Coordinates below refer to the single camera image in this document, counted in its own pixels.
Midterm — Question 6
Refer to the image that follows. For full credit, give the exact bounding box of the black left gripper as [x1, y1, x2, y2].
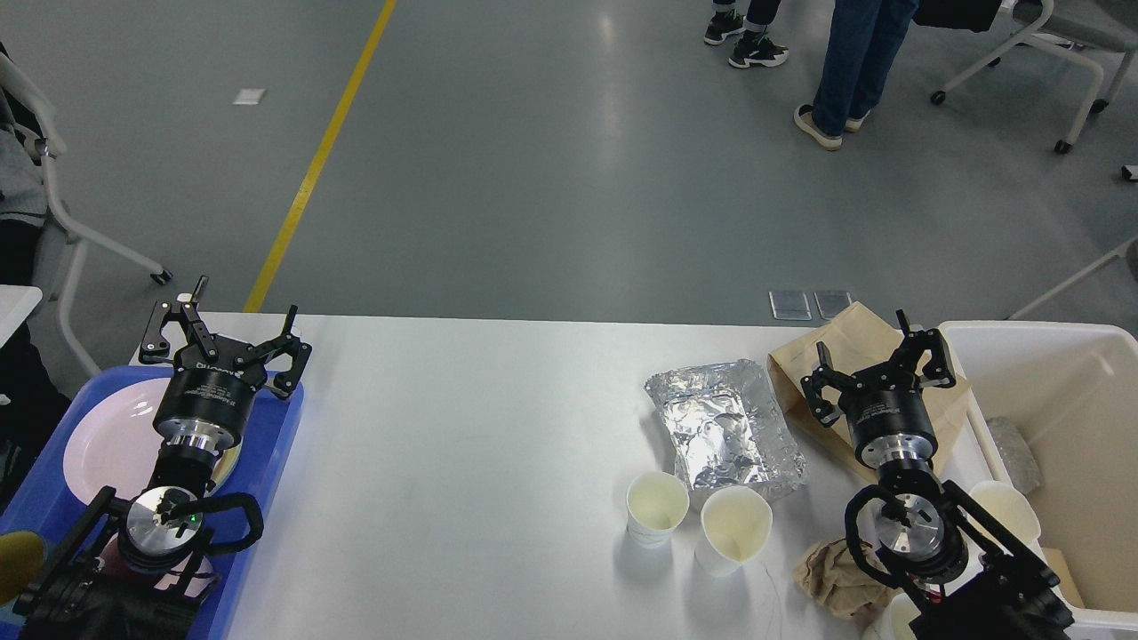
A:
[138, 274, 314, 452]

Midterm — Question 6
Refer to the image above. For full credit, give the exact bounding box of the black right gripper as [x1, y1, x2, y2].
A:
[800, 309, 957, 469]

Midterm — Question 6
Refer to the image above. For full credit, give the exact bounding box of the pink plate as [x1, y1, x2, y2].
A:
[61, 367, 168, 504]

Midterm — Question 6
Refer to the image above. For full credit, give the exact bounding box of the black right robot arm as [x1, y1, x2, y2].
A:
[800, 311, 1074, 639]

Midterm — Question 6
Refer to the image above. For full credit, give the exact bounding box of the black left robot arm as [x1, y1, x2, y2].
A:
[3, 278, 312, 639]

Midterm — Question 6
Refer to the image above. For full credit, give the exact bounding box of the brown paper bag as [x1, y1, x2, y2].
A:
[765, 302, 971, 481]

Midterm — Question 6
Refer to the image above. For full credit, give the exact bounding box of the right metal floor plate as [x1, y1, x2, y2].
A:
[813, 289, 855, 320]

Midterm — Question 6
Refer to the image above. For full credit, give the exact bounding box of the metal floor plate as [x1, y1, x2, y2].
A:
[768, 289, 813, 323]
[813, 289, 855, 320]

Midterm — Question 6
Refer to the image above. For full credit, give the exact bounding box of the yellow-green plate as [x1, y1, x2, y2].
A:
[211, 443, 244, 494]

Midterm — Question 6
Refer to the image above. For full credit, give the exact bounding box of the left metal floor plate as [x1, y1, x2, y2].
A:
[768, 289, 813, 323]

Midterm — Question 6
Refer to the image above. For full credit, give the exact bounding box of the crumpled aluminium foil tray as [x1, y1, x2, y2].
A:
[644, 359, 808, 510]

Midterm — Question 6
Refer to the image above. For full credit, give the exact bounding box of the paper cup in bin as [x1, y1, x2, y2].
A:
[968, 479, 1042, 547]

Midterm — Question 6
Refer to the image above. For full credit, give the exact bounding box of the white plastic bin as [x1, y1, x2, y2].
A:
[942, 321, 1137, 639]

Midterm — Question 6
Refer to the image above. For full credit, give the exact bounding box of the crumpled brown paper napkin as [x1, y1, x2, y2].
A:
[792, 539, 900, 620]

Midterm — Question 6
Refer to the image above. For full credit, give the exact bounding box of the right white paper cup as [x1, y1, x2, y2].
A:
[694, 485, 773, 579]

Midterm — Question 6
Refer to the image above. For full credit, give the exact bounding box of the white paper cup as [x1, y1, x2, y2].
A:
[694, 485, 773, 579]
[625, 471, 690, 549]

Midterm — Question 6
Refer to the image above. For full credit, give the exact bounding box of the pink mug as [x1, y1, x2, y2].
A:
[96, 534, 214, 598]

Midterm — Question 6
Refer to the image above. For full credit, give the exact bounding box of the white cup bottom edge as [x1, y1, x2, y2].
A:
[861, 593, 921, 640]

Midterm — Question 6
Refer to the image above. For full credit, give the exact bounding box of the white chair left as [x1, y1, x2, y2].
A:
[1, 54, 173, 378]

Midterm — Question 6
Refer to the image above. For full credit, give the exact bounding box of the white paper on floor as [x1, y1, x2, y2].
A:
[231, 88, 267, 106]

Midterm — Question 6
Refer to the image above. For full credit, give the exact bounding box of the left white paper cup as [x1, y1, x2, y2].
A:
[625, 471, 690, 549]

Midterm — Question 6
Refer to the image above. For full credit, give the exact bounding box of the white chair leg right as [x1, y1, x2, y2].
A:
[1006, 235, 1137, 321]

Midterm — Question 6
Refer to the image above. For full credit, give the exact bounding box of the person in blue jeans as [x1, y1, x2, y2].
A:
[793, 1, 920, 151]

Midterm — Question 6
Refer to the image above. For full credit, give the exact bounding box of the person in black trousers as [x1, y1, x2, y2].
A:
[703, 1, 789, 69]

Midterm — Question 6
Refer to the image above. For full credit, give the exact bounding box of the white office chair right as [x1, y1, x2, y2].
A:
[927, 1, 1137, 155]

